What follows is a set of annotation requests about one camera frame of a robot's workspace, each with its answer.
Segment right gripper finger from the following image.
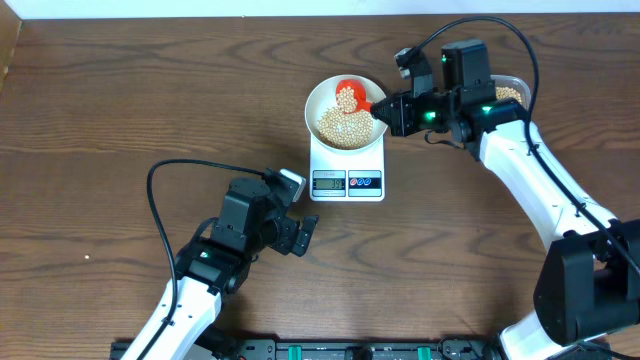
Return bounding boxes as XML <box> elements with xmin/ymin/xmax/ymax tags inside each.
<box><xmin>371</xmin><ymin>108</ymin><xmax>391</xmax><ymax>127</ymax></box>
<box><xmin>370</xmin><ymin>96</ymin><xmax>398</xmax><ymax>113</ymax></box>

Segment red measuring scoop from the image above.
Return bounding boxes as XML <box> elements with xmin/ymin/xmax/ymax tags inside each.
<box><xmin>335</xmin><ymin>79</ymin><xmax>372</xmax><ymax>114</ymax></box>

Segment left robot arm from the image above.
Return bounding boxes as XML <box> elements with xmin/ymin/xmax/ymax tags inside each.
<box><xmin>122</xmin><ymin>169</ymin><xmax>318</xmax><ymax>360</ymax></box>

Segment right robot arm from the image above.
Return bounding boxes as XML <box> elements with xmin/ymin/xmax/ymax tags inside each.
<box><xmin>371</xmin><ymin>40</ymin><xmax>639</xmax><ymax>359</ymax></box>

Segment soybeans in bowl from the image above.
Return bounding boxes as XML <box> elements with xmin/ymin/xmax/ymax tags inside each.
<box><xmin>317</xmin><ymin>107</ymin><xmax>373</xmax><ymax>150</ymax></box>

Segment white round bowl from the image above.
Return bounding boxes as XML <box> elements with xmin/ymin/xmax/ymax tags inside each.
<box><xmin>305</xmin><ymin>74</ymin><xmax>387</xmax><ymax>153</ymax></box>

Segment white kitchen scale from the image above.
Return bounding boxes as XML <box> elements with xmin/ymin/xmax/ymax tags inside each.
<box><xmin>309</xmin><ymin>138</ymin><xmax>385</xmax><ymax>202</ymax></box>

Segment pile of soybeans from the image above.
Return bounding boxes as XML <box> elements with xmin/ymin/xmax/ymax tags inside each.
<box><xmin>496</xmin><ymin>86</ymin><xmax>523</xmax><ymax>104</ymax></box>

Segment clear plastic container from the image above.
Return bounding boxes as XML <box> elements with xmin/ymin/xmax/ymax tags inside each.
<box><xmin>491</xmin><ymin>75</ymin><xmax>531</xmax><ymax>109</ymax></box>

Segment right black cable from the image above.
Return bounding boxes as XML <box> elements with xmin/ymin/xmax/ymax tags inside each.
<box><xmin>412</xmin><ymin>15</ymin><xmax>640</xmax><ymax>281</ymax></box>

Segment black cable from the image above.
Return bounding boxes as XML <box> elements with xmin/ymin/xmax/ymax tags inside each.
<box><xmin>412</xmin><ymin>15</ymin><xmax>640</xmax><ymax>281</ymax></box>
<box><xmin>134</xmin><ymin>158</ymin><xmax>266</xmax><ymax>360</ymax></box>

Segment left black cable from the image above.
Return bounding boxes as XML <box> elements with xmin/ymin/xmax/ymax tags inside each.
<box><xmin>134</xmin><ymin>158</ymin><xmax>266</xmax><ymax>360</ymax></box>

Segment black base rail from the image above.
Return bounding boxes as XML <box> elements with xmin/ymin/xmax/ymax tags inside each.
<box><xmin>109</xmin><ymin>324</ymin><xmax>613</xmax><ymax>360</ymax></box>

